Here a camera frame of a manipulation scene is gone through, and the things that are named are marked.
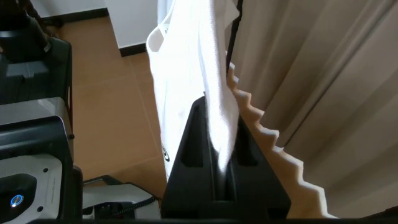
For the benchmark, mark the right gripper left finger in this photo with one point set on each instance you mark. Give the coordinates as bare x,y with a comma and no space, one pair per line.
183,186

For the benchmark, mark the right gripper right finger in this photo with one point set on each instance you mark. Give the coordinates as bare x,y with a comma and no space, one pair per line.
264,186

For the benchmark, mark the white printed t-shirt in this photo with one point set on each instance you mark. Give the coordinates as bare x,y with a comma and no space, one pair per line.
186,62

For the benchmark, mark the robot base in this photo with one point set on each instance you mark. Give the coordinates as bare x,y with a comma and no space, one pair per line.
31,174

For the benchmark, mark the black clothes rack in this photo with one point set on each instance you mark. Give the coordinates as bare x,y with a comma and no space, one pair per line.
234,37

